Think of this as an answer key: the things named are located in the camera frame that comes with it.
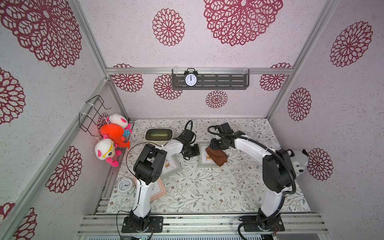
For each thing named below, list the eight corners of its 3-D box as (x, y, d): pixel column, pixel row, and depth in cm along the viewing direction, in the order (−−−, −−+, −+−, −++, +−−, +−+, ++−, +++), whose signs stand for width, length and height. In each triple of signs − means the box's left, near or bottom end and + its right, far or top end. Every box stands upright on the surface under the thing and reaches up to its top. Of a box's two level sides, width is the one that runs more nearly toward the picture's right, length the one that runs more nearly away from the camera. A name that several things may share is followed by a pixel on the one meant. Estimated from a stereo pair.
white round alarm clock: (117, 195, 85) (114, 192, 81) (122, 180, 90) (119, 177, 87) (133, 195, 85) (130, 192, 81) (136, 180, 90) (134, 177, 87)
